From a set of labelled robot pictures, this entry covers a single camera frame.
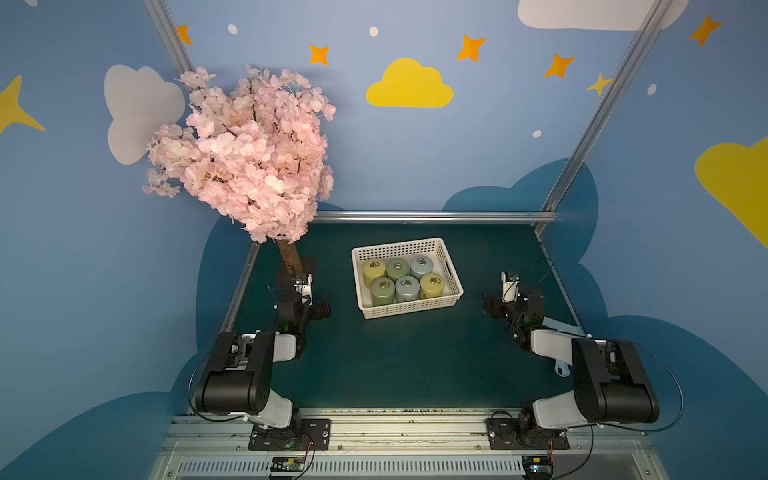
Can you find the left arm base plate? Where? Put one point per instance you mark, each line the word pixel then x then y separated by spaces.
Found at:
pixel 308 434

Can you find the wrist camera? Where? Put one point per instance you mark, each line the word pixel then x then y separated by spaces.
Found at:
pixel 303 284
pixel 510 286

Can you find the white perforated plastic basket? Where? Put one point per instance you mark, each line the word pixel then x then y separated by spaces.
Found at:
pixel 431 248

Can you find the dark metal tree base plate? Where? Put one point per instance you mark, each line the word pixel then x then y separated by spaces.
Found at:
pixel 286 280

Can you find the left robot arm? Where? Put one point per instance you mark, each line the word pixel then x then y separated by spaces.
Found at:
pixel 234 380

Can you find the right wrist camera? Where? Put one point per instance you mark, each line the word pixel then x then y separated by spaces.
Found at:
pixel 510 286

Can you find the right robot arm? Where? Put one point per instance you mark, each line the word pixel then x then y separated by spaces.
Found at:
pixel 609 381

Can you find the light blue canister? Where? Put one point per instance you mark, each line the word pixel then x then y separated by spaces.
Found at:
pixel 420 265

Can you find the pink cherry blossom tree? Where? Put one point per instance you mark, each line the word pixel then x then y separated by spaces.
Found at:
pixel 256 155

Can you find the controller board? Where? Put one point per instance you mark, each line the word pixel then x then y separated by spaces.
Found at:
pixel 287 465
pixel 537 467

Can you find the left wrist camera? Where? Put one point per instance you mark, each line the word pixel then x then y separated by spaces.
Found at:
pixel 303 284

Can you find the right controller board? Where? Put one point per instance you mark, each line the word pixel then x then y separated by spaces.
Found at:
pixel 537 467

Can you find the yellow canister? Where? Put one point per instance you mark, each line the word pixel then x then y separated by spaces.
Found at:
pixel 432 285

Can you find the light blue dustpan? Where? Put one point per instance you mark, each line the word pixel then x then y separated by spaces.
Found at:
pixel 561 367

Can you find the yellow-green canister back left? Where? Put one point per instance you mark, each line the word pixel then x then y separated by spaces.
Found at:
pixel 373 269

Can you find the aluminium front rail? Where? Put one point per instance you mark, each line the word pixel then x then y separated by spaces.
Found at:
pixel 400 443

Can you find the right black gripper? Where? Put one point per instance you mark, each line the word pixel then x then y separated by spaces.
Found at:
pixel 501 304

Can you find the green canister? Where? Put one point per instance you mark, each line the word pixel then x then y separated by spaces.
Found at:
pixel 397 268
pixel 383 291

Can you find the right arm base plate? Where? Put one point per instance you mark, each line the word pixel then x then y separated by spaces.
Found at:
pixel 504 433

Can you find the aluminium back frame bar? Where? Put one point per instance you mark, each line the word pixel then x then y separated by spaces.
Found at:
pixel 442 217

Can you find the left controller board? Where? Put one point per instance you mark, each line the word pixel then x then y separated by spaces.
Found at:
pixel 287 465

